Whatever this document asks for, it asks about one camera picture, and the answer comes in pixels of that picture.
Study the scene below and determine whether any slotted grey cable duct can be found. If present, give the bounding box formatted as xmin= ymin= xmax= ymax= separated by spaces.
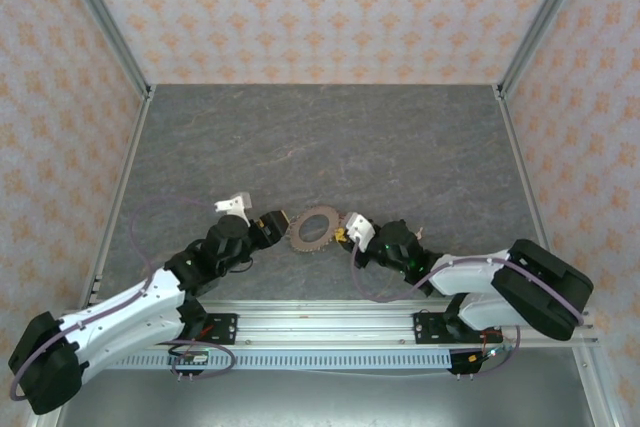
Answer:
xmin=82 ymin=350 xmax=454 ymax=372

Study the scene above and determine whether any aluminium table side rail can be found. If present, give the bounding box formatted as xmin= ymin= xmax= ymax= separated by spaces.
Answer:
xmin=492 ymin=84 xmax=626 ymax=427
xmin=24 ymin=86 xmax=157 ymax=427

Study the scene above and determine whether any brown toothed gear ring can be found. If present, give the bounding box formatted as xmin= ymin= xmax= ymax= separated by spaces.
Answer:
xmin=287 ymin=206 xmax=347 ymax=256

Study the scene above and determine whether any aluminium frame post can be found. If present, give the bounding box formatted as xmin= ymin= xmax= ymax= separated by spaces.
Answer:
xmin=492 ymin=0 xmax=599 ymax=101
xmin=52 ymin=0 xmax=155 ymax=102

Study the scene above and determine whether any small circuit board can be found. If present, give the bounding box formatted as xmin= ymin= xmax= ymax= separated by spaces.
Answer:
xmin=467 ymin=346 xmax=507 ymax=366
xmin=167 ymin=349 xmax=210 ymax=367

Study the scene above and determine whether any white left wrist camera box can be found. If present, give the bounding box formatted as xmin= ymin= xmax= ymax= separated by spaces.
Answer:
xmin=213 ymin=191 xmax=251 ymax=228

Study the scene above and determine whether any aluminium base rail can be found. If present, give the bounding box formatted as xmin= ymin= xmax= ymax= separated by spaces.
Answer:
xmin=52 ymin=298 xmax=600 ymax=348

